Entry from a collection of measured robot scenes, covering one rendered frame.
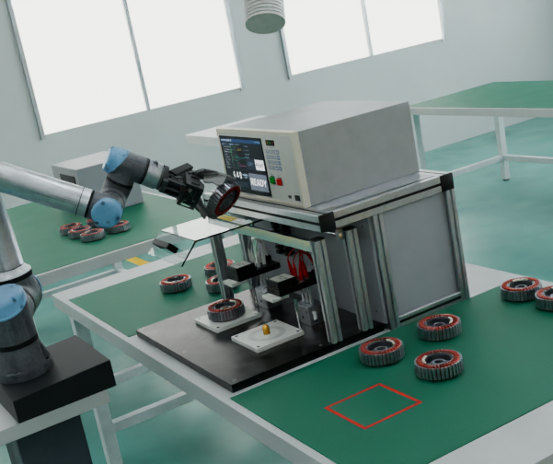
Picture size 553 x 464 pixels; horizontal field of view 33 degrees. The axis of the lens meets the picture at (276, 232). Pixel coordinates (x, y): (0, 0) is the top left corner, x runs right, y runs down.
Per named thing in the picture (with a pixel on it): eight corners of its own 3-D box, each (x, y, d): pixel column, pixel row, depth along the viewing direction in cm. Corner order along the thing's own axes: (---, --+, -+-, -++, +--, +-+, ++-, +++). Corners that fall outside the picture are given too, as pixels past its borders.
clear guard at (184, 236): (181, 267, 250) (177, 246, 249) (147, 254, 271) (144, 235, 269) (282, 233, 265) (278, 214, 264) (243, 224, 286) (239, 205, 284)
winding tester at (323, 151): (305, 209, 241) (290, 132, 236) (229, 194, 278) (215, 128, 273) (420, 171, 258) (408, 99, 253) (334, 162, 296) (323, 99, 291)
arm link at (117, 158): (99, 168, 251) (111, 140, 249) (137, 182, 255) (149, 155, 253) (100, 177, 244) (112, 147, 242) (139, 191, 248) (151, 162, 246)
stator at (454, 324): (419, 344, 233) (417, 331, 232) (418, 329, 244) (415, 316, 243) (464, 339, 231) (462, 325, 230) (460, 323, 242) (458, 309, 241)
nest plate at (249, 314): (216, 333, 264) (215, 329, 264) (194, 322, 277) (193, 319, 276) (261, 317, 271) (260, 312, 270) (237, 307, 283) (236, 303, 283)
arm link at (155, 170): (140, 176, 255) (151, 152, 251) (155, 181, 256) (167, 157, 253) (139, 189, 249) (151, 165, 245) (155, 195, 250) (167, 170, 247)
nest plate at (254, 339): (257, 353, 243) (256, 349, 243) (231, 341, 256) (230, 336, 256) (305, 334, 250) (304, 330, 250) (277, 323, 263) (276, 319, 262)
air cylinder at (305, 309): (310, 326, 255) (307, 307, 254) (296, 320, 261) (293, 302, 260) (326, 320, 257) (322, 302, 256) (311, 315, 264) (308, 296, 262)
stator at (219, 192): (226, 188, 252) (216, 180, 253) (209, 221, 256) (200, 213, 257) (247, 182, 261) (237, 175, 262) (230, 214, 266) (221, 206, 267)
